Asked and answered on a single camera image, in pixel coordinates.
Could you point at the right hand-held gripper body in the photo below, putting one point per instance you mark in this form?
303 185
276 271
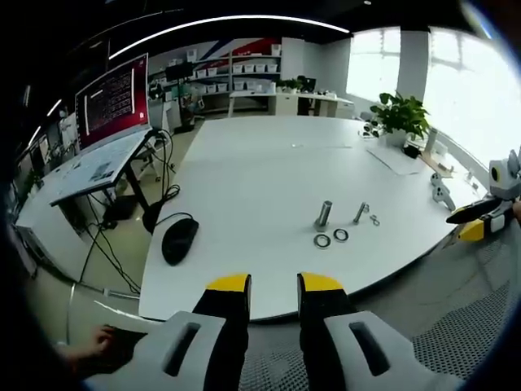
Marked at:
504 179

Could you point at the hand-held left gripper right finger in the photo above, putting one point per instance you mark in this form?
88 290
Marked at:
366 346

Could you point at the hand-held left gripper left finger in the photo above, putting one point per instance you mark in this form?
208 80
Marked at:
183 346

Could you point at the small metal nut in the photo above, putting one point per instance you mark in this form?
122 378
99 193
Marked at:
375 220

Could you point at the small threaded stud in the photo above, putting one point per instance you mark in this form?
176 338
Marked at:
360 213

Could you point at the large metal washer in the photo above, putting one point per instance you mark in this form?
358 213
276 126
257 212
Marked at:
322 239
340 234

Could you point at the large threaded stud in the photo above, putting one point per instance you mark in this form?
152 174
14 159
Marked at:
324 213

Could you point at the person's left hand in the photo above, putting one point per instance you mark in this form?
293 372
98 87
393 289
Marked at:
91 346

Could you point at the white game controller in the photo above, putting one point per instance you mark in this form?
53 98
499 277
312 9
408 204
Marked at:
441 191

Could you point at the wooden board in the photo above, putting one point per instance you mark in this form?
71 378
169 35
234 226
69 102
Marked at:
439 165

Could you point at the white cylinder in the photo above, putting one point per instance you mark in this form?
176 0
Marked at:
431 140

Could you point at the small black box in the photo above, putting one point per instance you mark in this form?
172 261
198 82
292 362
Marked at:
412 151

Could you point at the white paper sheet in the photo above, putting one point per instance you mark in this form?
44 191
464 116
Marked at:
397 161

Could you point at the black computer mouse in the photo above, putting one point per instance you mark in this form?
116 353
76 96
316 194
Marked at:
179 242

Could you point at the green potted plant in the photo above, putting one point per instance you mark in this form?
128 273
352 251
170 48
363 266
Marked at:
401 116

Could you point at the tilted white standing desk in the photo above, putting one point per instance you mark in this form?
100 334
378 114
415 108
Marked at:
102 167

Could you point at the white background desk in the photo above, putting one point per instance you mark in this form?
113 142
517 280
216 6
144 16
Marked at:
285 102

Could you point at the computer monitor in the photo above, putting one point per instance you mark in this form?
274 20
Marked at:
112 99

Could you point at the storage shelf with white bins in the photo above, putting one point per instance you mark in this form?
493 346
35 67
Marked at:
244 69

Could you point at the ceiling light strip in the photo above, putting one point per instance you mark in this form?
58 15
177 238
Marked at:
228 24

